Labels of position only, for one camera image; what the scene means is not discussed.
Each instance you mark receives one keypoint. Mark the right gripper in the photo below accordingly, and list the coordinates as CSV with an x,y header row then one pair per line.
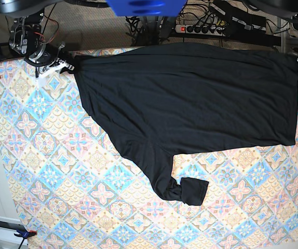
x,y
48,59

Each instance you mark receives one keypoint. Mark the black t-shirt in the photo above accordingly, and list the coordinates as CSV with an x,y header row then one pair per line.
x,y
156,102

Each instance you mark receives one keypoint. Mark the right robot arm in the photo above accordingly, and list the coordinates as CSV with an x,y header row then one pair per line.
x,y
27,38

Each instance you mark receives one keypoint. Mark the white power strip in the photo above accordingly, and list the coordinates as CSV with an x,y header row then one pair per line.
x,y
200,30

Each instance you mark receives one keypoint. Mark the patterned tablecloth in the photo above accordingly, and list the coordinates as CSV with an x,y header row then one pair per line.
x,y
71,186

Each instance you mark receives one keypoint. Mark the white floor box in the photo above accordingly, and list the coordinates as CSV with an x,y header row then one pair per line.
x,y
8,227

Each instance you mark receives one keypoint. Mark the blue clamp bottom left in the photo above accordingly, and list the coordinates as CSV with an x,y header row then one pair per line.
x,y
21,234

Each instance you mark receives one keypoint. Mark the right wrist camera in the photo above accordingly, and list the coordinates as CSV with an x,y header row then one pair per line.
x,y
40,82

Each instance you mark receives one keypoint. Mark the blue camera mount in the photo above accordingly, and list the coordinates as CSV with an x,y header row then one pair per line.
x,y
165,8

